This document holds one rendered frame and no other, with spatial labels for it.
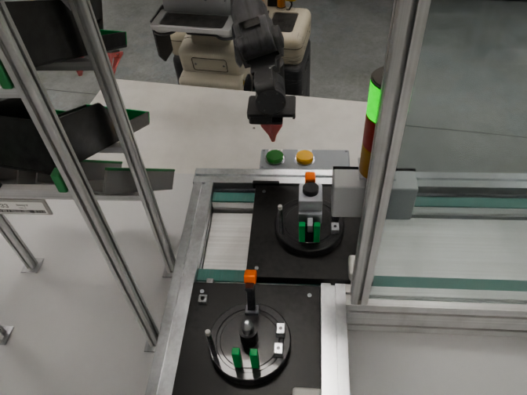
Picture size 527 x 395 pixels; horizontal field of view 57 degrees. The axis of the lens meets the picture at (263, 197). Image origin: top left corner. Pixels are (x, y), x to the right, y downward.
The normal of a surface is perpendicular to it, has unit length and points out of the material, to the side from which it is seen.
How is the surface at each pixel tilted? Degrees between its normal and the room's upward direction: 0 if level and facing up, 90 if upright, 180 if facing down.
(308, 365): 0
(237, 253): 0
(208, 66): 98
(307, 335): 0
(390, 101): 90
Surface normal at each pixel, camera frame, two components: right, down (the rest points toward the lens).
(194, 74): -0.08, -0.55
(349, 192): -0.07, 0.75
